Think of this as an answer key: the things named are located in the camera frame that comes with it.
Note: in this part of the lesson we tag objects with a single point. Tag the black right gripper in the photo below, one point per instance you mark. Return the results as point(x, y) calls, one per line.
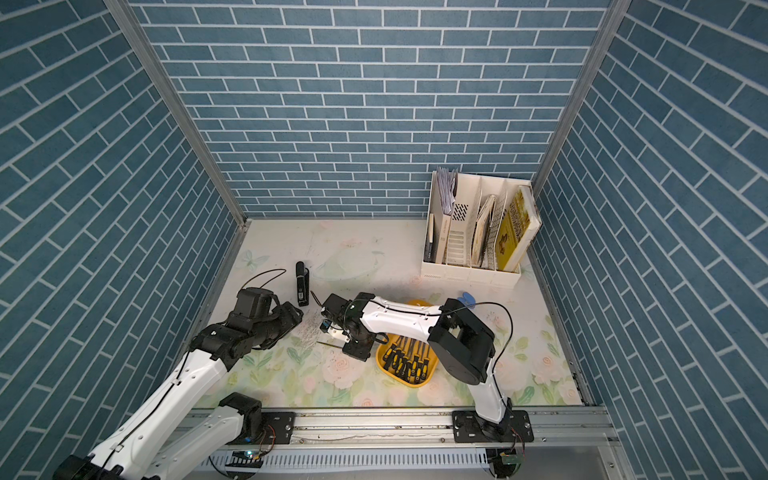
point(360, 354)

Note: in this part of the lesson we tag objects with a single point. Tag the small blue object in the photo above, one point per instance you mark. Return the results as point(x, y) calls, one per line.
point(467, 299)

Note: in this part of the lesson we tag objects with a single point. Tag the lone angled file tool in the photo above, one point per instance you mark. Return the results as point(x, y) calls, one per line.
point(329, 345)

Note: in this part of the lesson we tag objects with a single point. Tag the purple striped papers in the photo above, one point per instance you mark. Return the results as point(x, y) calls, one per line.
point(446, 183)

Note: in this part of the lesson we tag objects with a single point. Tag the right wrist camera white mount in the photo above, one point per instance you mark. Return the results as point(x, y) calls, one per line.
point(332, 333)

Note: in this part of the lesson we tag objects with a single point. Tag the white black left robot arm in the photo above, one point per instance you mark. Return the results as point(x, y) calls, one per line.
point(141, 448)

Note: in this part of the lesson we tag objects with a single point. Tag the white perforated file organizer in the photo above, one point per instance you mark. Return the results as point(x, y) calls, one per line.
point(448, 239)

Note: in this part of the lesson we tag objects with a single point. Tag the yellow cover book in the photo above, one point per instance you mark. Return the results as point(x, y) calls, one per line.
point(518, 228)

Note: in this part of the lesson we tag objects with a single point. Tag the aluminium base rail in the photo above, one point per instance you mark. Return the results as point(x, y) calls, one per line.
point(566, 442)

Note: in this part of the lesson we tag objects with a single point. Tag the file tool yellow black handle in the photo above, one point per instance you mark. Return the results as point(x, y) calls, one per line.
point(390, 357)

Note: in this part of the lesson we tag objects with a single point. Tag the yellow plastic storage tray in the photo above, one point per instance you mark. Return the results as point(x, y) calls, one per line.
point(410, 321)

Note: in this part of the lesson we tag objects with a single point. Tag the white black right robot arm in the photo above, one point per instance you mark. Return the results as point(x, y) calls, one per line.
point(463, 343)

